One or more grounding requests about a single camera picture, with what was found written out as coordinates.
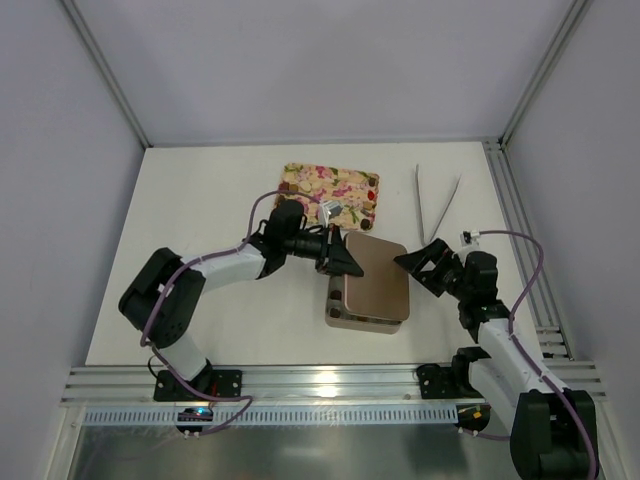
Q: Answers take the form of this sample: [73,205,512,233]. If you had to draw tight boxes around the metal tongs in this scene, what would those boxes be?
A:
[413,164,462,246]

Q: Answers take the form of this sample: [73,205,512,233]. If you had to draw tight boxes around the beige tin lid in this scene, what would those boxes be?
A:
[343,232,410,324]

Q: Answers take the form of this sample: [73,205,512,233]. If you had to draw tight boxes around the beige tin box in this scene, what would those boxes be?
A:
[325,276,405,335]

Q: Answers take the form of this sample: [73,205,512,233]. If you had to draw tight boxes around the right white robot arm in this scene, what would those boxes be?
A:
[394,232,599,479]

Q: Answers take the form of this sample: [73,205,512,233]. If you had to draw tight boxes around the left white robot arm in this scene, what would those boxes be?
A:
[118,199,364,401]

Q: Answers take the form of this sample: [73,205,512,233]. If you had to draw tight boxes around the floral tray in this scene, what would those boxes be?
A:
[275,163,380,232]

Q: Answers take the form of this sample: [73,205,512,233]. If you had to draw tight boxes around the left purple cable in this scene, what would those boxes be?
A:
[138,189,326,436]

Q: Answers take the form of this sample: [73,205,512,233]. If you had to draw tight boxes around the purple cable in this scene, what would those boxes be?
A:
[138,189,326,436]
[462,228,601,480]

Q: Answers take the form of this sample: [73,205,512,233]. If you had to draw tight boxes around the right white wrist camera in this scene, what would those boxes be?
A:
[461,230,481,246]

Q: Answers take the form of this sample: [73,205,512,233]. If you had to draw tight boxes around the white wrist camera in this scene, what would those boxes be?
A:
[318,200,343,226]
[461,230,481,246]

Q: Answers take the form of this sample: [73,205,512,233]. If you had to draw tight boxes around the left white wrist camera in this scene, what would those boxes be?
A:
[318,200,343,226]

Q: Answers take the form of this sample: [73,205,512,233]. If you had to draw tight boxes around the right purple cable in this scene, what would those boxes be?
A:
[462,228,601,480]

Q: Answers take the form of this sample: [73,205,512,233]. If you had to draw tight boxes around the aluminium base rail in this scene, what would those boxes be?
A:
[59,359,609,426]

